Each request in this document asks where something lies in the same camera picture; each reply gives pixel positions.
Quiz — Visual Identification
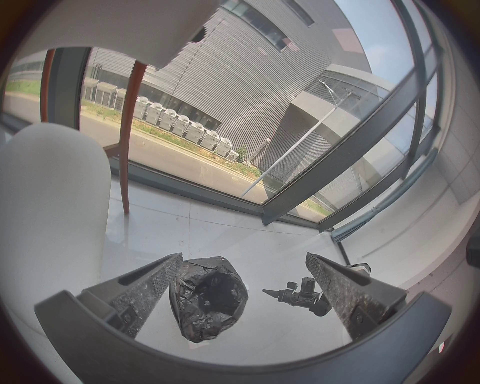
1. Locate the window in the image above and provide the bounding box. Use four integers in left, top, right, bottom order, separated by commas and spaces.
0, 0, 457, 245

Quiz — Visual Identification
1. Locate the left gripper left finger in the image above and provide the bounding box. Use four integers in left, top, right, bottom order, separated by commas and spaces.
77, 253, 184, 341

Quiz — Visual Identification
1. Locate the black plastic bag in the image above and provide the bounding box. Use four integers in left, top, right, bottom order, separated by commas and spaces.
169, 256, 250, 343

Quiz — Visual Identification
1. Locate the white chair with wooden legs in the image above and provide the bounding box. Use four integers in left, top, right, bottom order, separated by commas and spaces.
11, 0, 223, 217

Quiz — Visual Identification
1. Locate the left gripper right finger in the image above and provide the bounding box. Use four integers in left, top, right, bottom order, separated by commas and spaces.
305, 251, 408, 343

